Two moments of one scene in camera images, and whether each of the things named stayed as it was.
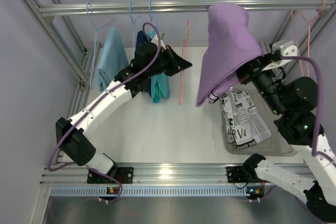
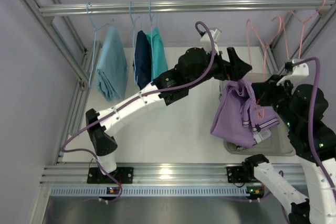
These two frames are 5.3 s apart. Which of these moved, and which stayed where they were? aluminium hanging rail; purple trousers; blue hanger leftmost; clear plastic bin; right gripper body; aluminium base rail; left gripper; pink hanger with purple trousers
Moved: pink hanger with purple trousers; left gripper; right gripper body; purple trousers
Stayed: aluminium hanging rail; blue hanger leftmost; clear plastic bin; aluminium base rail
